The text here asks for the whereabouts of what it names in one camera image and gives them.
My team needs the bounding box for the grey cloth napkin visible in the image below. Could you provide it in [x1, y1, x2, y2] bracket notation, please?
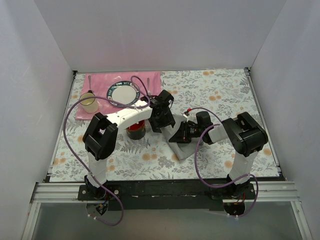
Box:
[161, 114, 199, 160]

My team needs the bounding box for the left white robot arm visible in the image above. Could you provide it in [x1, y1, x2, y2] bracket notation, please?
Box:
[83, 90, 175, 200]

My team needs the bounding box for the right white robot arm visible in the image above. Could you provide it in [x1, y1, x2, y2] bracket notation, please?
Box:
[168, 111, 269, 199]

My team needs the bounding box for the silver fork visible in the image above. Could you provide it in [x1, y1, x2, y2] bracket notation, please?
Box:
[147, 77, 151, 96]

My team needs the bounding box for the dark jar red lid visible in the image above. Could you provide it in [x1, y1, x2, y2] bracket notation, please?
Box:
[126, 120, 146, 140]

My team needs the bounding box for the floral tablecloth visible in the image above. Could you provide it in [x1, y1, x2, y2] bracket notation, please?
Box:
[49, 69, 280, 183]

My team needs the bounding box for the pink placemat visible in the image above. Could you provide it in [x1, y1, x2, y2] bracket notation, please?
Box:
[75, 71, 162, 120]

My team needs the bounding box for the white plate patterned rim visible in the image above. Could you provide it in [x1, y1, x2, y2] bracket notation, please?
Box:
[106, 80, 140, 107]

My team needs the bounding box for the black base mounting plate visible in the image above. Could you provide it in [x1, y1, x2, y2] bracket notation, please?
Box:
[77, 179, 256, 211]

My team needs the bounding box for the cream enamel mug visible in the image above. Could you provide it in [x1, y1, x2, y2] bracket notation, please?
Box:
[80, 91, 99, 114]

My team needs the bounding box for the silver spoon on placemat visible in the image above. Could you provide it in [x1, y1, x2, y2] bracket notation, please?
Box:
[88, 75, 93, 94]

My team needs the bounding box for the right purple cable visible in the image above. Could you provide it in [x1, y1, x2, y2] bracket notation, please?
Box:
[187, 106, 260, 219]

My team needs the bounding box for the aluminium frame rail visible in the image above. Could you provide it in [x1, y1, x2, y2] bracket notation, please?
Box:
[22, 178, 312, 240]

